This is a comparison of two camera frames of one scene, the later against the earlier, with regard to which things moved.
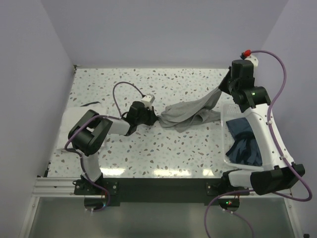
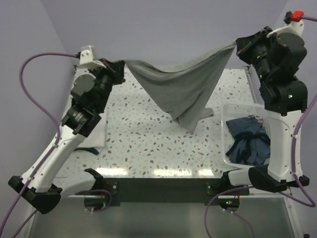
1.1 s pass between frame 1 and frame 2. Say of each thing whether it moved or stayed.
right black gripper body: moved
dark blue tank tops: stayed
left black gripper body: moved
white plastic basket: stayed
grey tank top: moved
